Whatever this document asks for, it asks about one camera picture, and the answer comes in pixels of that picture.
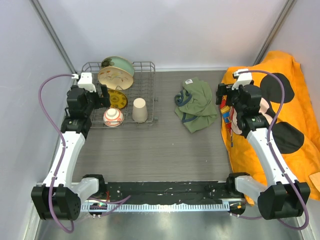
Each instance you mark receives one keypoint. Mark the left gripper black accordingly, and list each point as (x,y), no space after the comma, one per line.
(102,102)

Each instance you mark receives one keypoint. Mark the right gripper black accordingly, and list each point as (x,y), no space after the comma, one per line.
(223,90)

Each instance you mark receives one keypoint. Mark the yellow patterned small plate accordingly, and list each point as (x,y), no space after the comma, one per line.
(117,99)

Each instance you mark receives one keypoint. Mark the cream bird plate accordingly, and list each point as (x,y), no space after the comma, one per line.
(115,78)

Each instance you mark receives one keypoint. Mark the beige tumbler cup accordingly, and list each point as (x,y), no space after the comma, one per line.
(139,110)

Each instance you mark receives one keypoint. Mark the green flower plate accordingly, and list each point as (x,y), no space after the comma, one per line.
(118,62)

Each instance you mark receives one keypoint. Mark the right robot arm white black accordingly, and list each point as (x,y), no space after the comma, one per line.
(283,196)

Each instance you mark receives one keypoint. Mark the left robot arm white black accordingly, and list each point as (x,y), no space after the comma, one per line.
(57,194)

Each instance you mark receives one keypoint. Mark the white orange patterned bowl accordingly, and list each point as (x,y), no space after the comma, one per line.
(113,117)

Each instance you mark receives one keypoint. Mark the green shirt with blue trim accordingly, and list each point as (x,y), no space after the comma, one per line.
(194,105)

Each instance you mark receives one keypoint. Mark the orange Mickey Mouse towel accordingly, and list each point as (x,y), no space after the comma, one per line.
(296,132)

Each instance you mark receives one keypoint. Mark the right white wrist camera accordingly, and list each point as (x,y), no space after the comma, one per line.
(243,77)

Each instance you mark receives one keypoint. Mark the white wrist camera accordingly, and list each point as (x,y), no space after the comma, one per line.
(85,81)
(243,77)

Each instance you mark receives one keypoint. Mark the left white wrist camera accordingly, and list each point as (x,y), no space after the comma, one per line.
(85,81)

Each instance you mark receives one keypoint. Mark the grey wire dish rack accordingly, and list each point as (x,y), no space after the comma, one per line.
(143,87)

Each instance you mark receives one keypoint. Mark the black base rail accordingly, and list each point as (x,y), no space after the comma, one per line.
(168,192)

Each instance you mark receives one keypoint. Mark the white slotted cable duct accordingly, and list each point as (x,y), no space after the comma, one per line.
(88,207)

